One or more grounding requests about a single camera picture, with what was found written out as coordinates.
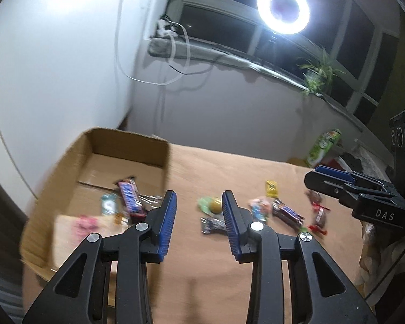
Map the teal snack packet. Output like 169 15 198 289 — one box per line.
100 192 119 217

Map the dark chocolate bar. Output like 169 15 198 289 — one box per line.
273 198 305 227

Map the blue chocolate bar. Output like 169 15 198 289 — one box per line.
116 178 148 224

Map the white wardrobe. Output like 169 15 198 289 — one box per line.
0 0 151 203

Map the brown candy with red ends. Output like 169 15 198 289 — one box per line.
306 191 325 207
308 206 330 236

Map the green snack packet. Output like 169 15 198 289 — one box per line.
197 196 224 217

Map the cardboard box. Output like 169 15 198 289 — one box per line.
20 127 172 281

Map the white flat cable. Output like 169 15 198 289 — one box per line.
115 0 190 87

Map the dark silver snack packet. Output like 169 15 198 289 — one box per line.
200 217 229 234

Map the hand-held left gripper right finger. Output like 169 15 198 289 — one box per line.
222 190 379 324

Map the grey window sill cover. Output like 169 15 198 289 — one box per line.
147 35 368 132

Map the green potted plant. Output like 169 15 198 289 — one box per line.
296 49 345 99

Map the blue and pink snack packet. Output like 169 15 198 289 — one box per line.
249 197 274 223

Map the white fleece cloth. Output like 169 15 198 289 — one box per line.
359 222 394 306

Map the black cable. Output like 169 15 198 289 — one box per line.
168 50 231 75

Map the green bag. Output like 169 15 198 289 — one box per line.
306 128 343 168

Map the ring light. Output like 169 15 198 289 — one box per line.
256 0 311 36

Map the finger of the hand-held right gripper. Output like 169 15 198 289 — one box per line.
313 165 395 194
303 171 360 210

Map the white power strip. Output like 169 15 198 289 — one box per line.
155 15 181 38

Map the dark cloth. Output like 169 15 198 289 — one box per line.
337 151 392 180

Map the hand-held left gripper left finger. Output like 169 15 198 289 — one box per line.
22 190 178 324

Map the window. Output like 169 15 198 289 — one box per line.
162 0 402 122

